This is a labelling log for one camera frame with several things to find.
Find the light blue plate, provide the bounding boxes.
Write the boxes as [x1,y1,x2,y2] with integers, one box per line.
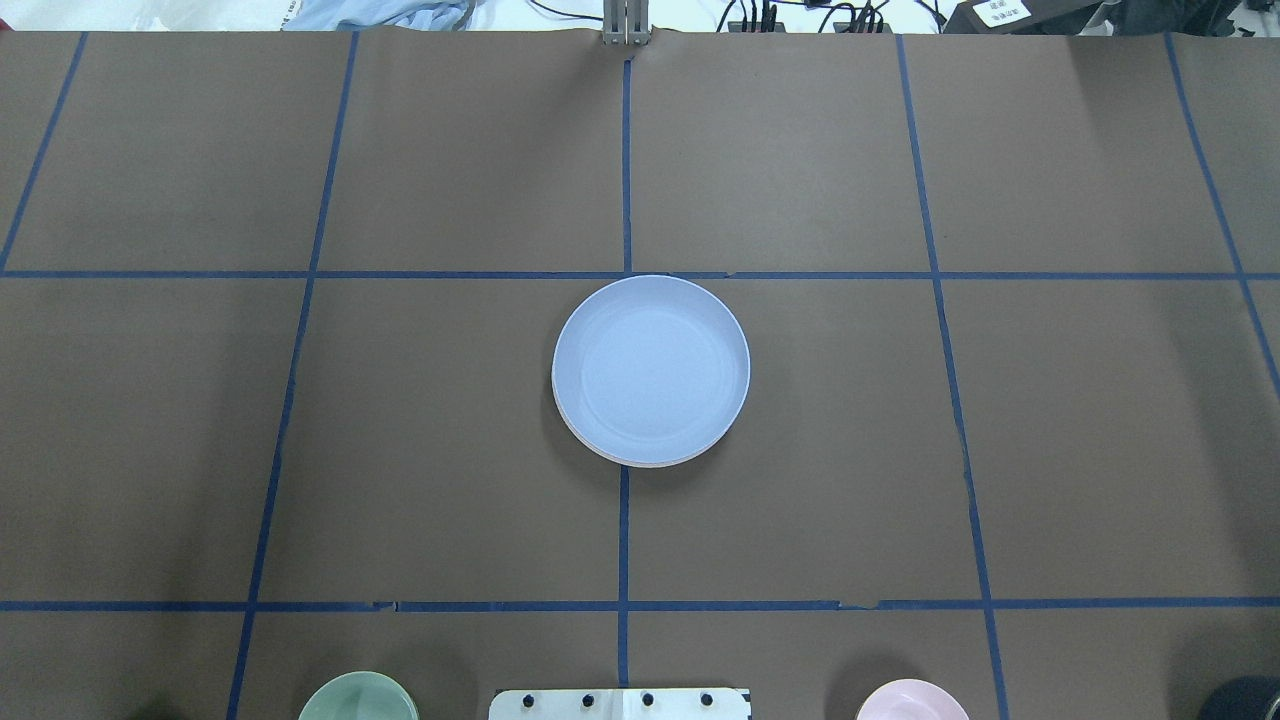
[552,275,751,466]

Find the cream plate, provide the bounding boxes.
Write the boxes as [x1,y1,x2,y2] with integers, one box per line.
[550,373,753,468]

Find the pink bowl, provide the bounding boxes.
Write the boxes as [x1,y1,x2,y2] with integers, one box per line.
[855,678,969,720]

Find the green bowl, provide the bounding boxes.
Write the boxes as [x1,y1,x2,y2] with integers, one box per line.
[297,671,420,719]

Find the light blue cloth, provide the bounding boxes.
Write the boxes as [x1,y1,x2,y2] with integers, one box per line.
[282,1,479,32]

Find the dark pot with glass lid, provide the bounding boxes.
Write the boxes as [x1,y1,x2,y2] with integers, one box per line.
[1196,675,1279,720]

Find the white camera pole base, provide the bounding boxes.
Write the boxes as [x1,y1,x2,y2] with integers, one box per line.
[488,687,753,719]

